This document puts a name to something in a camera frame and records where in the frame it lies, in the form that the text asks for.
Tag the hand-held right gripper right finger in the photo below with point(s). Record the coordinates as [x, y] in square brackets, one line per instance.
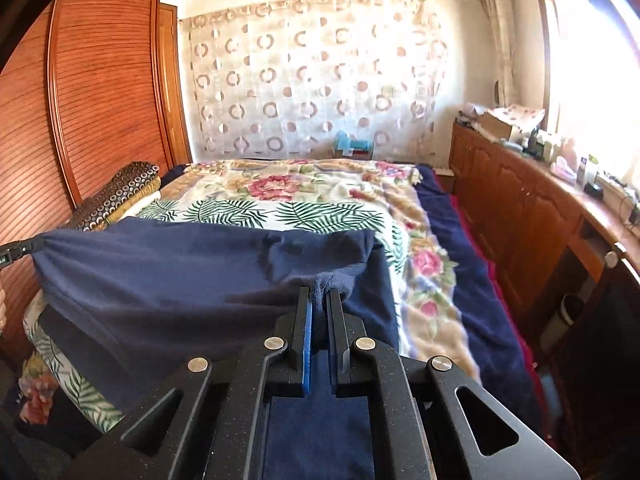
[336, 340]

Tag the cardboard box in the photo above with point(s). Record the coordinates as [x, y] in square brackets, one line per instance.
[497, 127]

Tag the floral cloth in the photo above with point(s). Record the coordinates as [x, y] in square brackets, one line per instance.
[520, 116]

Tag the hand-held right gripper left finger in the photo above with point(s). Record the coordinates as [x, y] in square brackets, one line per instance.
[306, 340]

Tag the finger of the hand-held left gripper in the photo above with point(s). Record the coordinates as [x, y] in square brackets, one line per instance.
[20, 251]

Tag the window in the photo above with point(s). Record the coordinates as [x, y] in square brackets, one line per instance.
[595, 75]

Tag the wooden slatted wardrobe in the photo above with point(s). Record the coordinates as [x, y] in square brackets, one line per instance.
[100, 85]

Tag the blue toy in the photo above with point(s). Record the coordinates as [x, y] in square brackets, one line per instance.
[352, 145]

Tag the pink figurine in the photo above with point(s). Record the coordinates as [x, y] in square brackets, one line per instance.
[565, 162]

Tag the wooden sideboard cabinet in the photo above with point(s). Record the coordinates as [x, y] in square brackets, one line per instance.
[510, 210]

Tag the navy printed t-shirt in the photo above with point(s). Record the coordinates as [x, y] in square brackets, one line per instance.
[175, 285]

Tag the white waste bin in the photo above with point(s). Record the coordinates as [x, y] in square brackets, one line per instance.
[562, 322]

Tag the white bottle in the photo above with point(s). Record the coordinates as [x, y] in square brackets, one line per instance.
[550, 146]

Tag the floral window curtain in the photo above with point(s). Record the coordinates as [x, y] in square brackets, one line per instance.
[502, 35]

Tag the small black box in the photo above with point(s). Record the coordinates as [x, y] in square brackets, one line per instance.
[595, 190]

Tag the dark circle-patterned pillow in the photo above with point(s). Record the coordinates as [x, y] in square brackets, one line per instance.
[115, 195]

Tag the green-capped bottle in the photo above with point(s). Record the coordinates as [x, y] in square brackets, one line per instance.
[587, 170]

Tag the navy blanket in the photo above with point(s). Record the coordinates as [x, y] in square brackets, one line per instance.
[475, 270]

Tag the sheer circle-patterned curtain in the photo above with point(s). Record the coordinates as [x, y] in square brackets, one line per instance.
[315, 75]

